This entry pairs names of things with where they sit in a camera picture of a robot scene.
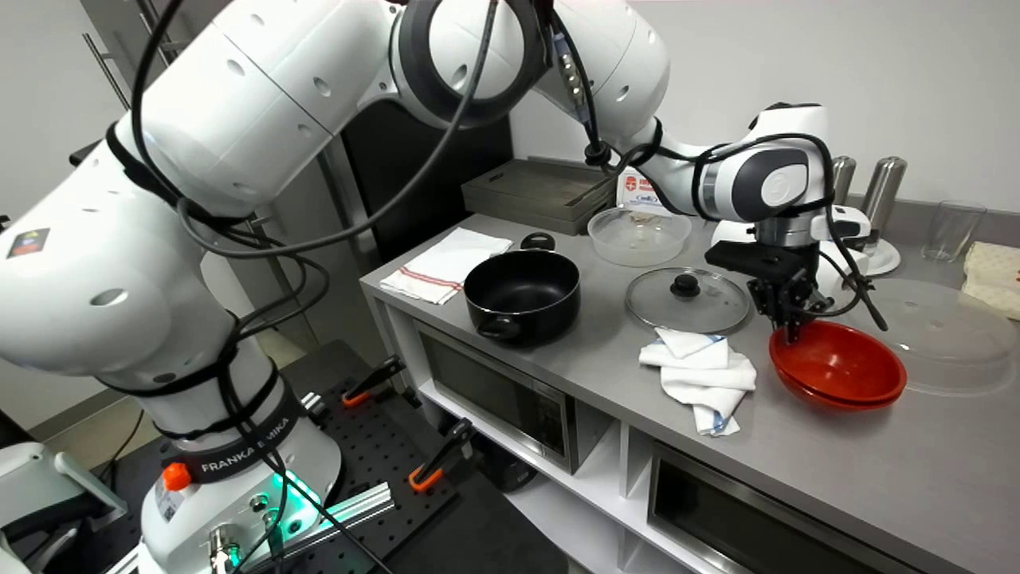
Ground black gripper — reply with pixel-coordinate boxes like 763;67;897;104
705;240;828;343

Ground red bowl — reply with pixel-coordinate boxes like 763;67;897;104
764;319;912;413

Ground clear glass bowl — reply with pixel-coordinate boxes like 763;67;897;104
587;203;694;267

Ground white paper towel roll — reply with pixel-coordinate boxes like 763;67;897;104
709;211;873;311

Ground white plate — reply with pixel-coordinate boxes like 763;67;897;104
822;203;904;279

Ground glass pot lid black knob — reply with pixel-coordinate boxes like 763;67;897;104
622;263;754;339

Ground crumpled white cloth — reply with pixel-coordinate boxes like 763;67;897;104
639;325;763;439

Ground steel shaker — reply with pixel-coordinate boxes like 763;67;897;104
826;153;862;207
858;153;912;240

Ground red and white sign card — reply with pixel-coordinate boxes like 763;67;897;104
616;165;668;221

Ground beige sponge cloth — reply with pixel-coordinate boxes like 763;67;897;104
960;240;1020;321

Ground gray steel kitchen counter cabinet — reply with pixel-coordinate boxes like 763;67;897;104
361;276;960;574

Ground black cooking pot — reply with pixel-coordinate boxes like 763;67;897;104
461;230;587;346

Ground gray metal tray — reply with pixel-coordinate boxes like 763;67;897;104
460;157;622;237

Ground folded white towel red stripes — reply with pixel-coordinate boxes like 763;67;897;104
378;222;516;310

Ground orange black clamp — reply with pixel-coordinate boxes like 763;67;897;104
338;359;405;413
405;418;476;497

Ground black refrigerator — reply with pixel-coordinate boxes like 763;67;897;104
317;92;516;261

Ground black perforated robot table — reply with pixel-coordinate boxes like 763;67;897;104
105;339;578;574

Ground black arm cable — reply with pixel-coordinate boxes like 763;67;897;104
100;0;888;574

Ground aluminium rail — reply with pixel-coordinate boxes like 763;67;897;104
280;478;399;547

